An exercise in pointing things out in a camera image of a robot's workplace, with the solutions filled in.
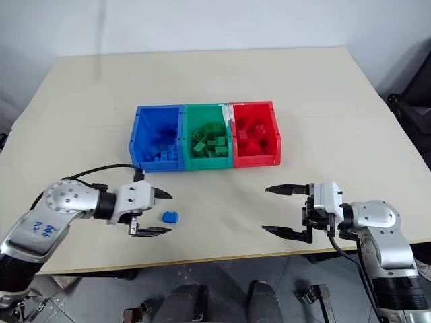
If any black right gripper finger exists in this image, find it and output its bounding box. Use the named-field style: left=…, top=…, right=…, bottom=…
left=262, top=225, right=313, bottom=244
left=265, top=183, right=311, bottom=196

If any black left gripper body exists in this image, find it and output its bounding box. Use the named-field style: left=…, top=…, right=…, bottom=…
left=117, top=198, right=160, bottom=236

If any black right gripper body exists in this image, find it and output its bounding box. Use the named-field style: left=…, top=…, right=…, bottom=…
left=301, top=183, right=337, bottom=236

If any blue plastic bin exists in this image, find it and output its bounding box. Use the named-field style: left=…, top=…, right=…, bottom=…
left=129, top=104, right=186, bottom=174

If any red plastic bin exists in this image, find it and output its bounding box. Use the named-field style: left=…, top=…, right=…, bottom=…
left=228, top=100, right=282, bottom=168

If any green plastic bin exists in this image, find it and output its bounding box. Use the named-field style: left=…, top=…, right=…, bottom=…
left=181, top=102, right=234, bottom=170

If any dark rounded shape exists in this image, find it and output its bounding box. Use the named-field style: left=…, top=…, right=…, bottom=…
left=246, top=280, right=283, bottom=323
left=153, top=283, right=209, bottom=323

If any large green studded block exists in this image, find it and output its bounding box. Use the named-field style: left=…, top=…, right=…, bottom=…
left=190, top=122, right=226, bottom=143

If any black chair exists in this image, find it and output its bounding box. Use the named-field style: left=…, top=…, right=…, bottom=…
left=386, top=35, right=431, bottom=153

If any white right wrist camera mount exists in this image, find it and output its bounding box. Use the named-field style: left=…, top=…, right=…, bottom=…
left=312, top=179, right=345, bottom=217

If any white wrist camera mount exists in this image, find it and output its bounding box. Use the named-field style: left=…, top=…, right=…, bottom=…
left=106, top=180, right=157, bottom=226
left=312, top=179, right=345, bottom=217

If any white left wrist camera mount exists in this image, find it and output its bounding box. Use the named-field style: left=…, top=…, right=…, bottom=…
left=106, top=180, right=157, bottom=226

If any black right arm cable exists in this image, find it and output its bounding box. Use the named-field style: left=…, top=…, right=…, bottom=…
left=327, top=230, right=385, bottom=323

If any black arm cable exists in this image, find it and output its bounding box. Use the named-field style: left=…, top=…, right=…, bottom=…
left=327, top=230, right=385, bottom=323
left=29, top=163, right=146, bottom=211

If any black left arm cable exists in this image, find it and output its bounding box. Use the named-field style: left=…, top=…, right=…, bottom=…
left=29, top=163, right=146, bottom=211

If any metal table leg bracket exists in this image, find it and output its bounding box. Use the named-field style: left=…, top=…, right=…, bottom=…
left=295, top=283, right=339, bottom=323
left=122, top=300, right=159, bottom=323

